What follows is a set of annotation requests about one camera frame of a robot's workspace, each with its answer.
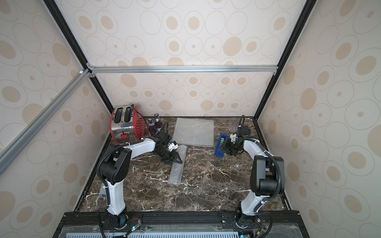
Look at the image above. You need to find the blue tape dispenser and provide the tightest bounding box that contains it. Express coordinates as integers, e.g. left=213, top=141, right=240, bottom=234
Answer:
left=214, top=134, right=228, bottom=158

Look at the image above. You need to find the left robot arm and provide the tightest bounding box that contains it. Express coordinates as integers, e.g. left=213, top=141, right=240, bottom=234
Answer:
left=96, top=131, right=183, bottom=216

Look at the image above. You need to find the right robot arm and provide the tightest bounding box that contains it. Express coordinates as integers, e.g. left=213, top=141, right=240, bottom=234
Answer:
left=222, top=126, right=285, bottom=216

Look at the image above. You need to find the stack of bubble wrap sheets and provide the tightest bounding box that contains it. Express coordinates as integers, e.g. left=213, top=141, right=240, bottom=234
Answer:
left=173, top=118, right=214, bottom=148

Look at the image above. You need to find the purple bottle rear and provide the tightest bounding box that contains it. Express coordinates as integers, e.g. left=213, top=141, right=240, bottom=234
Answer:
left=154, top=113, right=163, bottom=132

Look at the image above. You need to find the clear drinking glass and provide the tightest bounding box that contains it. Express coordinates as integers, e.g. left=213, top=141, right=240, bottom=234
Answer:
left=228, top=118, right=240, bottom=133

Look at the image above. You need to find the red and chrome toaster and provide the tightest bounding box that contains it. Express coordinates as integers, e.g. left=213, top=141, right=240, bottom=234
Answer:
left=110, top=104, right=146, bottom=144

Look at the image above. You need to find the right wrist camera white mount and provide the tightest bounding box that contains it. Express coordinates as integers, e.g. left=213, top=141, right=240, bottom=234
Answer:
left=229, top=134, right=237, bottom=143

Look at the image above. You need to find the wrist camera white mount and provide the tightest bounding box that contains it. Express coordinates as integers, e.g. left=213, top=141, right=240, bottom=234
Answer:
left=229, top=134, right=237, bottom=143
left=168, top=141, right=179, bottom=151

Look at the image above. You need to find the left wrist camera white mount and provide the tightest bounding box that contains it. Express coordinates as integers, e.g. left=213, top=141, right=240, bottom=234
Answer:
left=168, top=141, right=179, bottom=151

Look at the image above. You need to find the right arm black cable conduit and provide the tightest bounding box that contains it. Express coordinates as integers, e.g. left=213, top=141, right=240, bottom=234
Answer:
left=238, top=114, right=283, bottom=206

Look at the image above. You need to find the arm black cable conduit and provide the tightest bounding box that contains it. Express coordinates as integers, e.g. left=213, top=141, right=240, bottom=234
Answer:
left=238, top=114, right=283, bottom=206
left=96, top=120, right=170, bottom=206

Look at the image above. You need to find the black toaster power cord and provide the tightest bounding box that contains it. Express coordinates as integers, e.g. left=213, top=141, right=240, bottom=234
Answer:
left=130, top=103, right=149, bottom=134

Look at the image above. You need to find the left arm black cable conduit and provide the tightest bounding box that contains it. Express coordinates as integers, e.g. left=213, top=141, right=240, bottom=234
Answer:
left=96, top=120, right=170, bottom=206

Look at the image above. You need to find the horizontal aluminium frame bar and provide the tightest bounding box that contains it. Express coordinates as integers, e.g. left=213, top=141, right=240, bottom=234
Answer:
left=87, top=65, right=278, bottom=73

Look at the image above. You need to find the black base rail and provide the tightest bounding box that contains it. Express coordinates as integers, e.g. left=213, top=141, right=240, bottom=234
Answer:
left=53, top=211, right=309, bottom=238

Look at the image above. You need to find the diagonal aluminium frame bar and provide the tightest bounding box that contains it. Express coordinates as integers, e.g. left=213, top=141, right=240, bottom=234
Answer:
left=1, top=69, right=90, bottom=174

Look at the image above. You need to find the black right frame post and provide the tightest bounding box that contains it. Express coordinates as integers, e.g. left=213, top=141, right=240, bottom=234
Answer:
left=253, top=0, right=317, bottom=122

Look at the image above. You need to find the black frame post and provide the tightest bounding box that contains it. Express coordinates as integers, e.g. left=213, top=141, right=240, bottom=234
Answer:
left=253, top=0, right=317, bottom=122
left=43, top=0, right=114, bottom=113

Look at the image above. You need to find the black left frame post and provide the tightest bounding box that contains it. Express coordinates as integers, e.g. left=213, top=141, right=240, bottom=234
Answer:
left=43, top=0, right=114, bottom=113

